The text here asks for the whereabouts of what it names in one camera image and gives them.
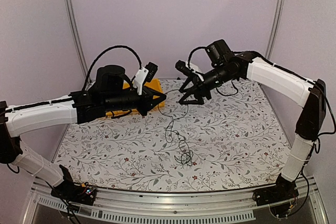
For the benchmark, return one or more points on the left aluminium frame post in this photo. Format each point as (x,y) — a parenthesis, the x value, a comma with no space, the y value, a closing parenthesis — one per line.
(75,36)

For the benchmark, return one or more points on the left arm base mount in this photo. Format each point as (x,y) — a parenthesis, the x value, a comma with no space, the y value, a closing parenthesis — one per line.
(84,193)

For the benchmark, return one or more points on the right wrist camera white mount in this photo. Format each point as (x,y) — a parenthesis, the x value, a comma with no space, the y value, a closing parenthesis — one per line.
(189,69)

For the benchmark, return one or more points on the aluminium front rail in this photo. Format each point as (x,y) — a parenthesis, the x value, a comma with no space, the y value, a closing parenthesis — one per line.
(229,206)

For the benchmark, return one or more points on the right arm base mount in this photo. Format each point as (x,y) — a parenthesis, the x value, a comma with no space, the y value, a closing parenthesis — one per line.
(283,194)

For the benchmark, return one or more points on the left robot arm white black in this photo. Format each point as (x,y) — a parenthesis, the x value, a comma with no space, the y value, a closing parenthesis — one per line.
(112,91)

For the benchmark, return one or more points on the right aluminium frame post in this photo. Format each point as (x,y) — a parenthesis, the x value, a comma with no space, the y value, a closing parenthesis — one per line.
(274,28)

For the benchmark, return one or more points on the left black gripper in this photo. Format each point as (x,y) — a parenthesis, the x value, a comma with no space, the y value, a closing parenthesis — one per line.
(148,102)

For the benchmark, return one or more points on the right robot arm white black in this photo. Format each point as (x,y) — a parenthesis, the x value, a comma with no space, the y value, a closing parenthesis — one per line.
(228,65)

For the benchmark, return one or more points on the floral patterned table mat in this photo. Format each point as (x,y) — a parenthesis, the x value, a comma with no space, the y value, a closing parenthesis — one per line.
(232,141)

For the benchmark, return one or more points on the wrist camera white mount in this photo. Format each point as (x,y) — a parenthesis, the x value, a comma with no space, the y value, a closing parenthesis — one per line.
(189,69)
(143,75)

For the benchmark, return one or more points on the yellow bin left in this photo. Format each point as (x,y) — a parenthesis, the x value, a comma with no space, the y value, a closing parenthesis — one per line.
(118,113)

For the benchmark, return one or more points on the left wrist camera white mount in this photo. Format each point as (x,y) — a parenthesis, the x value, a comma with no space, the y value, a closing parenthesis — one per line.
(143,75)

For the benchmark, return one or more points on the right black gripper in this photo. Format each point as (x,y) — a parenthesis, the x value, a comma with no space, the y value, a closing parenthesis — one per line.
(198,84)

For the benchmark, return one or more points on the aluminium frame post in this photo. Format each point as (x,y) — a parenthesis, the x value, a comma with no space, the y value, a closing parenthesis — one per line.
(274,28)
(75,36)

